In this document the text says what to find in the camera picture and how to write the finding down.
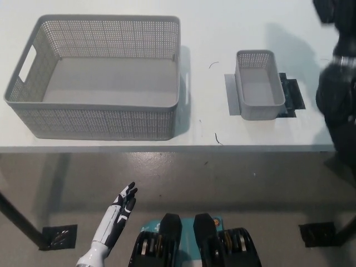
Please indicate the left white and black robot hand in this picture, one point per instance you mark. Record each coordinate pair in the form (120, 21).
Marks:
(111, 225)

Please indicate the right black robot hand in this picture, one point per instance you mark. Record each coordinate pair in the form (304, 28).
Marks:
(343, 30)

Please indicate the thin dark thread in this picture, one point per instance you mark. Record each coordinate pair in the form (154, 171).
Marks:
(325, 59)

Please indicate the black ribbed robot body block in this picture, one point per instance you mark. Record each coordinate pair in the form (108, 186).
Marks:
(155, 244)
(231, 247)

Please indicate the black table leg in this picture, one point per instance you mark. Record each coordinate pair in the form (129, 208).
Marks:
(22, 222)

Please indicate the large grey perforated basket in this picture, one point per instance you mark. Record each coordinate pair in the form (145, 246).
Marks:
(105, 122)

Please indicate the small grey perforated basket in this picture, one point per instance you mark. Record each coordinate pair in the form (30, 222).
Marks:
(260, 91)

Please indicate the curved dark thread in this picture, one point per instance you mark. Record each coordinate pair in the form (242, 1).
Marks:
(213, 64)

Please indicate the short dark thread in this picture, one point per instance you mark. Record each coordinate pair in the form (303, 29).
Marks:
(218, 139)

